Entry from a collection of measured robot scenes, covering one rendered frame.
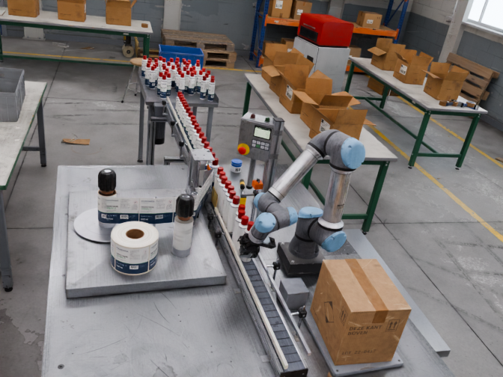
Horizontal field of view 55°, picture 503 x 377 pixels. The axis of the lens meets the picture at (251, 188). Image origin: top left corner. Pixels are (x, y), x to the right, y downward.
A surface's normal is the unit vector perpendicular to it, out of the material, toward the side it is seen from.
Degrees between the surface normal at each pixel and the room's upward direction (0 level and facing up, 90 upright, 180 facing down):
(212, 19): 90
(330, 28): 90
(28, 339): 0
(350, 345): 90
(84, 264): 0
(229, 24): 90
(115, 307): 0
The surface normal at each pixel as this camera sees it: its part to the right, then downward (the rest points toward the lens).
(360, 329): 0.21, 0.49
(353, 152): 0.54, 0.29
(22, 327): 0.14, -0.87
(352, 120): 0.31, 0.62
